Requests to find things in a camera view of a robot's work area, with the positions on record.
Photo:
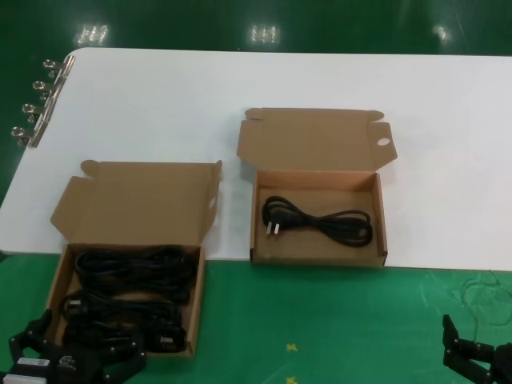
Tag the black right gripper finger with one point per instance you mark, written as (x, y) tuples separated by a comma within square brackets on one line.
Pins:
[(451, 340)]

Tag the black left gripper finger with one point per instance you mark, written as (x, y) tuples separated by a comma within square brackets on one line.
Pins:
[(32, 334), (134, 356)]

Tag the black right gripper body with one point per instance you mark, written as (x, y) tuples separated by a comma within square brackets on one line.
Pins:
[(504, 364)]

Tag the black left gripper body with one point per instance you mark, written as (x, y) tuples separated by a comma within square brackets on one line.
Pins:
[(76, 364)]

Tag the cardboard box with slotted flap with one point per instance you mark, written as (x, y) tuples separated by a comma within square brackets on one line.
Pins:
[(140, 200)]

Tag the cardboard box with round hole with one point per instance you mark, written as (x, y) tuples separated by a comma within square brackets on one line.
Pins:
[(316, 180)]

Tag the green table mat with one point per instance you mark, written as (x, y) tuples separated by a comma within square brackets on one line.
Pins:
[(320, 320)]

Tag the silver metal binder clip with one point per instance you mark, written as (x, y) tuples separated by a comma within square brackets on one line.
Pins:
[(28, 107), (50, 63), (18, 132), (39, 85)]

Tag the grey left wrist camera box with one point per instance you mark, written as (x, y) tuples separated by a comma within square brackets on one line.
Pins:
[(28, 370)]

